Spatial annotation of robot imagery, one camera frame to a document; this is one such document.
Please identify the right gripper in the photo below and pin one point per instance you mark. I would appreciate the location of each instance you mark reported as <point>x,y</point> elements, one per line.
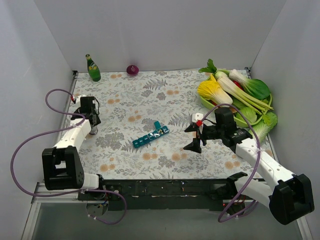
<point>200,135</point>

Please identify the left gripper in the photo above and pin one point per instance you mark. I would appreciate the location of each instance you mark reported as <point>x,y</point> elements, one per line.
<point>94,120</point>

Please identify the white pill bottle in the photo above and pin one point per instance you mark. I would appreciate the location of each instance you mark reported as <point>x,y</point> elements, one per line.
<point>94,130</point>

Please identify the teal pill organizer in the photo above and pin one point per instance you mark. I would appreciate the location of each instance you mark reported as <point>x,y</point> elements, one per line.
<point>160,130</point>

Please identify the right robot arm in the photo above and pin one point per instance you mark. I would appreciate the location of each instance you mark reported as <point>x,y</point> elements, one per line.
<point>288,196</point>

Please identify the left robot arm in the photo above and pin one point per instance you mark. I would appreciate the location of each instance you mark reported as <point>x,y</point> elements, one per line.
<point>62,166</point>

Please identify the green basket tray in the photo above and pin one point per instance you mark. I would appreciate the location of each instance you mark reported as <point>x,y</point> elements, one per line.
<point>209,104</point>

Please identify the green glass bottle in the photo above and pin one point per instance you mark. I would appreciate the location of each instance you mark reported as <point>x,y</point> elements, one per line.
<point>92,69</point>

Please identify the yellow napa cabbage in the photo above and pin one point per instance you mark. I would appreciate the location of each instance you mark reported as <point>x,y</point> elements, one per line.
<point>212,91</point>

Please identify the floral table mat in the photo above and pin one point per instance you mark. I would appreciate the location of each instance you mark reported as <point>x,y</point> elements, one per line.
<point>129,106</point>

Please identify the purple onion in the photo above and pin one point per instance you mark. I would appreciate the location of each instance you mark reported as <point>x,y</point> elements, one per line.
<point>132,70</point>

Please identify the red pepper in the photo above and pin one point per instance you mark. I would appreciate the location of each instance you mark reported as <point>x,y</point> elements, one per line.
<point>238,84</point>

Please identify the parsley leaf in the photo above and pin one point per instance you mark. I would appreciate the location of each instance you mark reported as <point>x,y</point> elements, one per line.
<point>210,68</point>

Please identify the green lettuce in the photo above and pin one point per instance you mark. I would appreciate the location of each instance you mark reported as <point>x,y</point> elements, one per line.
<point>268,117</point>

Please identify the bok choy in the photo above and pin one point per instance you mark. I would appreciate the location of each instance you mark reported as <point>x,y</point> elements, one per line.
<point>254,87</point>

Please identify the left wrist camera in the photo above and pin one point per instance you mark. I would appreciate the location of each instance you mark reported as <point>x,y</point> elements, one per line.
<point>76,100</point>

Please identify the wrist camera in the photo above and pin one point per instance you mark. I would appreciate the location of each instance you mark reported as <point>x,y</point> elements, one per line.
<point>196,119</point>
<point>76,100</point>

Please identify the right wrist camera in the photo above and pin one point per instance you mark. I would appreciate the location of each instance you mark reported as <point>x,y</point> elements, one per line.
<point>196,119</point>

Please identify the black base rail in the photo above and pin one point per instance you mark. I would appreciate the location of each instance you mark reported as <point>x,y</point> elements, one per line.
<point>162,194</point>

